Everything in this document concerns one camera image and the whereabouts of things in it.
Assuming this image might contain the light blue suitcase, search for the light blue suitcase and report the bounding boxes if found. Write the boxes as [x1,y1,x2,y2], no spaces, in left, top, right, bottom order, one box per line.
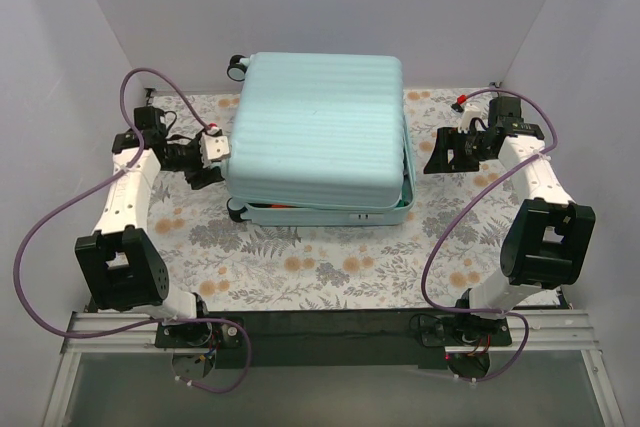
[223,52,415,227]

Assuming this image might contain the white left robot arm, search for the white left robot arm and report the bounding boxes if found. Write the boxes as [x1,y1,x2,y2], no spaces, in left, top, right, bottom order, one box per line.
[74,106,230,347]

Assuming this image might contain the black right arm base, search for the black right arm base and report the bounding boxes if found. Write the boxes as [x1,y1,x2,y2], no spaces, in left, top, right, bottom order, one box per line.
[409,313,512,347]

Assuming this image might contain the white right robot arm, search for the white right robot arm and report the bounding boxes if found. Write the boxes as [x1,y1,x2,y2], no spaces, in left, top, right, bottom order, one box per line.
[424,90,596,345]

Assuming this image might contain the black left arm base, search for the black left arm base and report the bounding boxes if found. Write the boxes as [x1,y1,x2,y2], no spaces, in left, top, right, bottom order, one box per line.
[154,322,244,349]

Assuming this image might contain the floral patterned table mat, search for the floral patterned table mat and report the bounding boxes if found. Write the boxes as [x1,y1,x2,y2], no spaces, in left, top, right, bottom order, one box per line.
[148,88,520,311]

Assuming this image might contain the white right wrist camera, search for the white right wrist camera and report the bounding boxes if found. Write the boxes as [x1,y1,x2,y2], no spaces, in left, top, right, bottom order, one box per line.
[451,95,482,134]

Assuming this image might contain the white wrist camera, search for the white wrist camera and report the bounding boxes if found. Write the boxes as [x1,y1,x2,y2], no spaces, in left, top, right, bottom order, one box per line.
[451,95,482,134]
[199,123,231,168]

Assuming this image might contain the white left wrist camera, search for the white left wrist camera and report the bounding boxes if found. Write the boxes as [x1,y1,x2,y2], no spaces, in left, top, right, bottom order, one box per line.
[199,123,231,168]

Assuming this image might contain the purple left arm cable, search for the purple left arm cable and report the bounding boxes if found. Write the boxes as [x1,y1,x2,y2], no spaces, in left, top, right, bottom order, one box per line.
[12,67,251,394]

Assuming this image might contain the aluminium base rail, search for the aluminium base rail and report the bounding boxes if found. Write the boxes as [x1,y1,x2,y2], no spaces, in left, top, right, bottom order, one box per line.
[44,309,624,426]

